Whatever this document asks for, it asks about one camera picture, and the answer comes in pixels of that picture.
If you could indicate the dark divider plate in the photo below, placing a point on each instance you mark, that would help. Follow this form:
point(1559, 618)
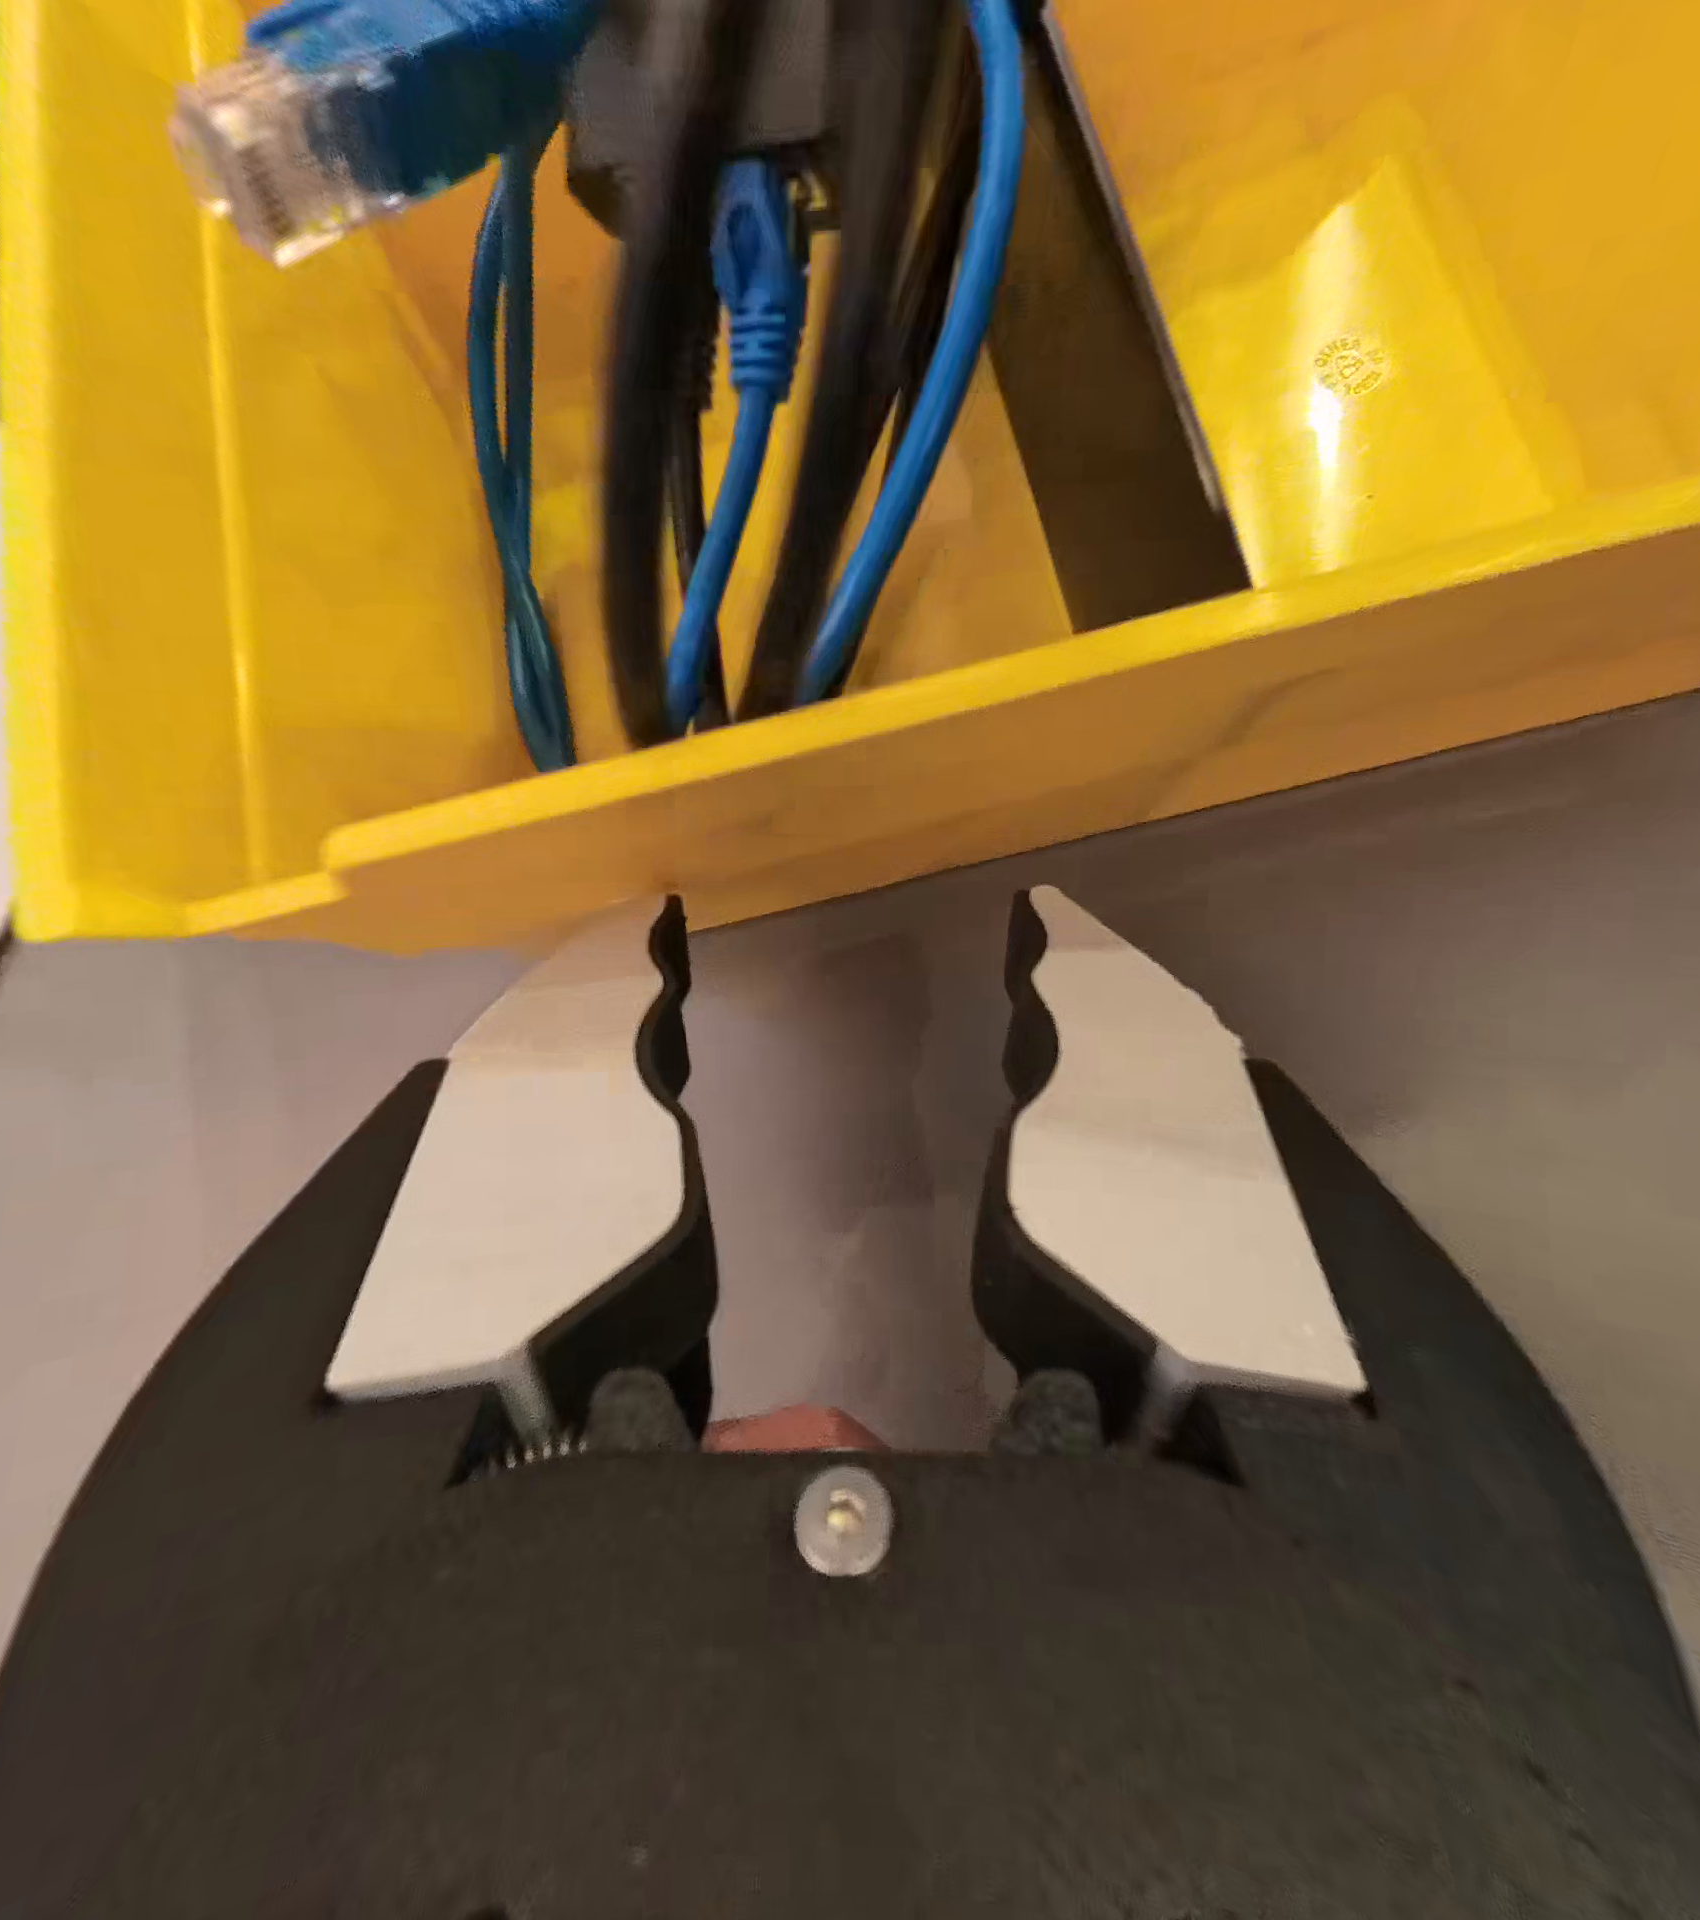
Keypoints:
point(1090, 421)

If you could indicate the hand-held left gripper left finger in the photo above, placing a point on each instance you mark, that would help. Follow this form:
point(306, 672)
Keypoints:
point(520, 1186)

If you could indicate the black network device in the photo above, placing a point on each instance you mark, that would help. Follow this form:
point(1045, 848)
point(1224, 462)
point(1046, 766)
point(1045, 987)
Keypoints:
point(625, 106)

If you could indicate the yellow plastic bin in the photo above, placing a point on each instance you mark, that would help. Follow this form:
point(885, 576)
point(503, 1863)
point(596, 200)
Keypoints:
point(1390, 451)

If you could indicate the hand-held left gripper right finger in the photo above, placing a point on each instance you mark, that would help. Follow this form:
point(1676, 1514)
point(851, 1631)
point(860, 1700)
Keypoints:
point(1164, 1186)

